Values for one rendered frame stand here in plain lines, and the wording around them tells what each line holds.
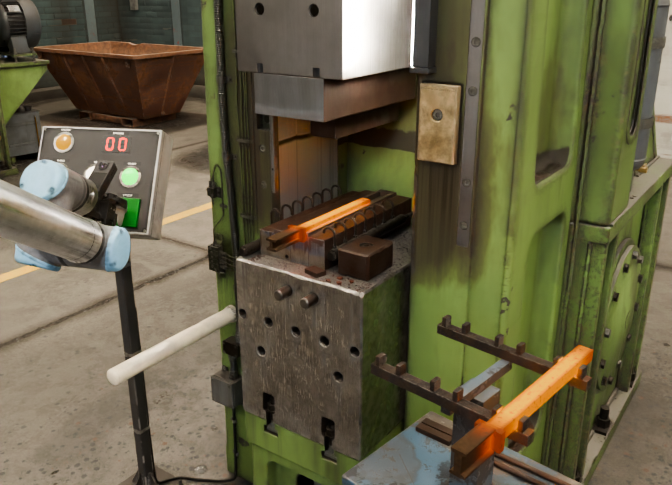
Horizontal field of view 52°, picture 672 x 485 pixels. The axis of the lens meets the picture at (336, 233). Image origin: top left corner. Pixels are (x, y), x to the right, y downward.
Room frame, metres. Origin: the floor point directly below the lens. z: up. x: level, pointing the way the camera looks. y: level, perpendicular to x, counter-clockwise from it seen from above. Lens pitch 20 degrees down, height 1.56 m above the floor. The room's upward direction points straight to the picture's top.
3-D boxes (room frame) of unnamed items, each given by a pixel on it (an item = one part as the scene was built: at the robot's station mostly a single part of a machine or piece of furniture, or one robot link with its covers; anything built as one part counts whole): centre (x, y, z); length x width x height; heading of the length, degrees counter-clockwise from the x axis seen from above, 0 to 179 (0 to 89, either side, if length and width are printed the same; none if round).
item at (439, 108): (1.50, -0.22, 1.27); 0.09 x 0.02 x 0.17; 55
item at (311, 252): (1.74, -0.01, 0.96); 0.42 x 0.20 x 0.09; 145
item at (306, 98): (1.74, -0.01, 1.32); 0.42 x 0.20 x 0.10; 145
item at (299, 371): (1.72, -0.06, 0.69); 0.56 x 0.38 x 0.45; 145
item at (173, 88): (8.47, 2.56, 0.43); 1.89 x 1.20 x 0.85; 55
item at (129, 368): (1.69, 0.44, 0.62); 0.44 x 0.05 x 0.05; 145
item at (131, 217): (1.68, 0.54, 1.01); 0.07 x 0.05 x 0.07; 80
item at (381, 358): (1.16, -0.17, 0.92); 0.23 x 0.06 x 0.02; 137
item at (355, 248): (1.52, -0.07, 0.95); 0.12 x 0.08 x 0.06; 145
